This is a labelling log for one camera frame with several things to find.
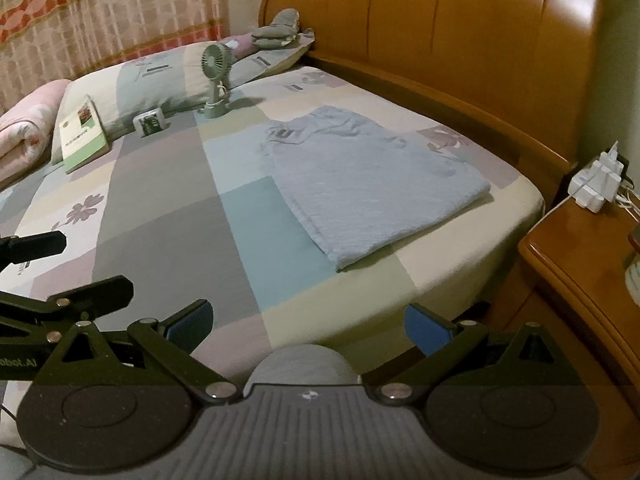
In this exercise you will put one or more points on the flat patchwork pillow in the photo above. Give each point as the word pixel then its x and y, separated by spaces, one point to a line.
pixel 270 62

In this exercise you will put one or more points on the green handheld fan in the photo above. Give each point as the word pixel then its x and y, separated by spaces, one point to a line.
pixel 216 60

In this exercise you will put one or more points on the bed with patchwork sheet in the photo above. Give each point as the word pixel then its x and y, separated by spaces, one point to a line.
pixel 175 240

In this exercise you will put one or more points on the wooden nightstand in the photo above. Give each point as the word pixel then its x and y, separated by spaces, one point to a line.
pixel 575 270

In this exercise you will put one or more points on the white power strip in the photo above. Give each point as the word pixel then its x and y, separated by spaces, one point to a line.
pixel 595 180

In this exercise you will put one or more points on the pink folded quilt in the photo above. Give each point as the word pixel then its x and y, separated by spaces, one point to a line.
pixel 25 125

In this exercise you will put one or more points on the grey-green cloth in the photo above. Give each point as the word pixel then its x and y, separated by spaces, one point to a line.
pixel 277 27

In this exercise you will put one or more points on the pale round container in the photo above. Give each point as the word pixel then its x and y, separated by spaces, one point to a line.
pixel 634 280

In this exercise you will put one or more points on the wooden headboard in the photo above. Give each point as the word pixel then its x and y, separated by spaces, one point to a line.
pixel 450 35

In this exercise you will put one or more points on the grey sweatpants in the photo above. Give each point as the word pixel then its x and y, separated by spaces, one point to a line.
pixel 360 185

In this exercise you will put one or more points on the patterned curtain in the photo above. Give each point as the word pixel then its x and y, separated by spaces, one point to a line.
pixel 100 10

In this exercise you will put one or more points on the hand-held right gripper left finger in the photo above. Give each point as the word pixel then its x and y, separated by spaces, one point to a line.
pixel 190 322

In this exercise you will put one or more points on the small printed box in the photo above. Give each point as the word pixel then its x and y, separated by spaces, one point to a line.
pixel 149 123

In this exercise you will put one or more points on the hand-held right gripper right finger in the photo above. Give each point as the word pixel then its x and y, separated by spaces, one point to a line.
pixel 425 327

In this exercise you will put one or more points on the green and white book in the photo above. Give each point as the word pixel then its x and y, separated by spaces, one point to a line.
pixel 82 135

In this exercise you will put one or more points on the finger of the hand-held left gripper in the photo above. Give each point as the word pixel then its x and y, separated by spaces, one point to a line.
pixel 100 295
pixel 35 246

